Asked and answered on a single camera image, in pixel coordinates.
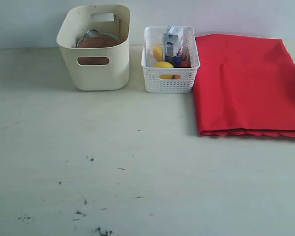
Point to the yellow lemon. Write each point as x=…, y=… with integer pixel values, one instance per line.
x=165, y=66

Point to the red sausage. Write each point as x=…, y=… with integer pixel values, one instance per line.
x=185, y=64

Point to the yellow cheese wedge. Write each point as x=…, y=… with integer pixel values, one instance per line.
x=158, y=53

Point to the blue white milk carton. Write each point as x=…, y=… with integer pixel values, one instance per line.
x=173, y=43

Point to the brown wooden plate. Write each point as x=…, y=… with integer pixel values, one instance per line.
x=95, y=42

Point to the stainless steel cup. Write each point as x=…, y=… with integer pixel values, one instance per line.
x=89, y=34

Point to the red tablecloth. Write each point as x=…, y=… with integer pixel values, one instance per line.
x=244, y=86

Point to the brown egg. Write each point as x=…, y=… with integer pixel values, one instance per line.
x=176, y=76

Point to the white ceramic bowl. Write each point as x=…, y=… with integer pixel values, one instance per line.
x=111, y=36

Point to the white perforated basket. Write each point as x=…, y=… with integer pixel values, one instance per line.
x=153, y=83

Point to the cream plastic tub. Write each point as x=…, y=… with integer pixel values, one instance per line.
x=77, y=22

